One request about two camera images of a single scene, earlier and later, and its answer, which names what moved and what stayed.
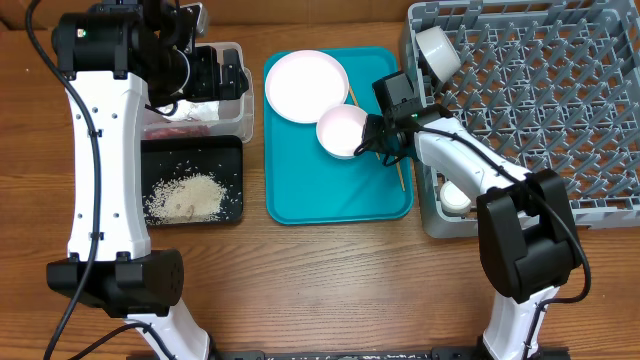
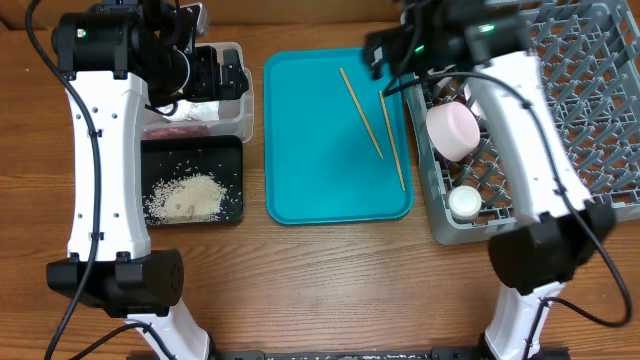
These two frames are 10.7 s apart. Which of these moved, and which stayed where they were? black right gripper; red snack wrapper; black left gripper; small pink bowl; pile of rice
Moved: black right gripper; small pink bowl
Stayed: pile of rice; black left gripper; red snack wrapper
